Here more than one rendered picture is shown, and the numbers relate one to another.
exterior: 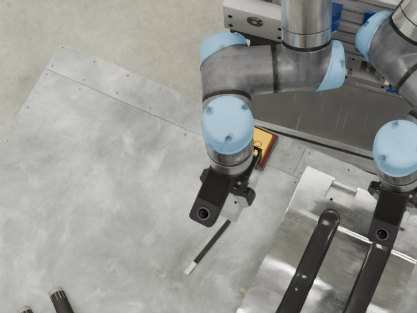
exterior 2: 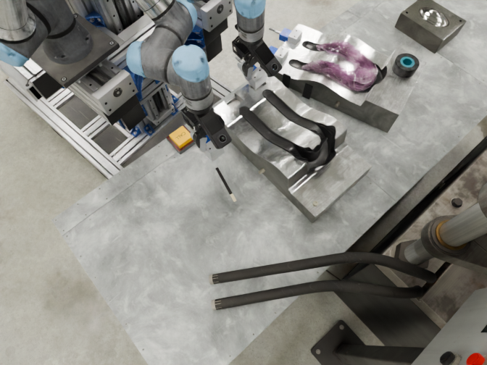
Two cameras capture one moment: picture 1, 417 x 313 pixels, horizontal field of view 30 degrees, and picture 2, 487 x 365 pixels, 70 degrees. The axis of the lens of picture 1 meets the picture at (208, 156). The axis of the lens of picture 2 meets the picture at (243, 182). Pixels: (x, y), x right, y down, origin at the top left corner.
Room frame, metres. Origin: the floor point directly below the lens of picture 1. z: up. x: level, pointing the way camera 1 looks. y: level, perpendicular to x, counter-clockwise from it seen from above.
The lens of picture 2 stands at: (0.17, 0.47, 1.87)
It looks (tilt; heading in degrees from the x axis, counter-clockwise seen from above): 66 degrees down; 287
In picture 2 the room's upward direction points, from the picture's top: 4 degrees counter-clockwise
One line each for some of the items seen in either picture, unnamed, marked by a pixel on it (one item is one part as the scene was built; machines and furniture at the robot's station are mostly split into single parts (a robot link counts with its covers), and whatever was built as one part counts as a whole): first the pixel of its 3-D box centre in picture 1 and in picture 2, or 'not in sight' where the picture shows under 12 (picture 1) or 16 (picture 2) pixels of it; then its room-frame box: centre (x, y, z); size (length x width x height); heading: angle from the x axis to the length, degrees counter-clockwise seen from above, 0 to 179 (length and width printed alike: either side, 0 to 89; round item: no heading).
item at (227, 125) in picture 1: (228, 129); (191, 72); (0.43, -0.04, 1.25); 0.09 x 0.08 x 0.11; 174
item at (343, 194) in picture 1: (340, 195); (233, 103); (0.41, -0.24, 0.87); 0.05 x 0.05 x 0.04; 55
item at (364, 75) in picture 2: not in sight; (343, 62); (0.07, -0.49, 0.90); 0.26 x 0.18 x 0.08; 162
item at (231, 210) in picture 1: (238, 183); (204, 139); (0.45, -0.05, 0.93); 0.13 x 0.05 x 0.05; 145
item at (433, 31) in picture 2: not in sight; (429, 24); (-0.25, -0.83, 0.84); 0.20 x 0.15 x 0.07; 145
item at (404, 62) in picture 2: not in sight; (405, 65); (-0.14, -0.49, 0.93); 0.08 x 0.08 x 0.04
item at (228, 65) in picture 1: (235, 71); (156, 56); (0.53, -0.06, 1.25); 0.11 x 0.11 x 0.08; 84
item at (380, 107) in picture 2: not in sight; (342, 69); (0.06, -0.49, 0.86); 0.50 x 0.26 x 0.11; 162
